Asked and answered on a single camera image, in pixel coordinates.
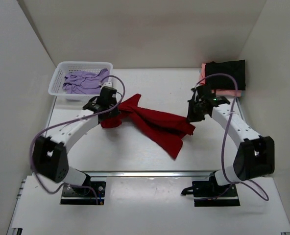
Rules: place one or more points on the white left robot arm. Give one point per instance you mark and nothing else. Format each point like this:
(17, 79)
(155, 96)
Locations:
(50, 154)

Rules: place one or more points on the white plastic laundry basket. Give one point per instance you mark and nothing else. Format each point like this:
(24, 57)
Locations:
(63, 68)

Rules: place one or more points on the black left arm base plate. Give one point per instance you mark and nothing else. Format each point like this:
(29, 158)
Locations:
(84, 196)

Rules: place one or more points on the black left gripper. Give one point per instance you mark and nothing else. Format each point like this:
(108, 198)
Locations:
(116, 111)

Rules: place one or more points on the purple t-shirt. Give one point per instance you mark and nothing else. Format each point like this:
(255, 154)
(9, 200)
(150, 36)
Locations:
(84, 82)

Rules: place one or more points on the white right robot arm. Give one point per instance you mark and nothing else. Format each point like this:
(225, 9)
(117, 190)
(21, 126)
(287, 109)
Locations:
(255, 155)

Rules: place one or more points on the folded black t-shirt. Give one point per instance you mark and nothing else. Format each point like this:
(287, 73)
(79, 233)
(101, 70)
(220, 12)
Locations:
(235, 69)

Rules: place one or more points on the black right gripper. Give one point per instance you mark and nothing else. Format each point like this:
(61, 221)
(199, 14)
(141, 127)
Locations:
(191, 117)

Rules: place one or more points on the folded pink t-shirt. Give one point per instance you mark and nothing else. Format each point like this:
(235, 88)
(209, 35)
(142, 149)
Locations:
(219, 92)

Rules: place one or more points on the red t-shirt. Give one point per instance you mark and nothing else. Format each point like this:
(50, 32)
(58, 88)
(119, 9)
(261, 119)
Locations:
(165, 129)

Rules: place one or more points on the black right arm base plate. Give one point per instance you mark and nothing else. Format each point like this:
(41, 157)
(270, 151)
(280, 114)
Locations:
(207, 193)

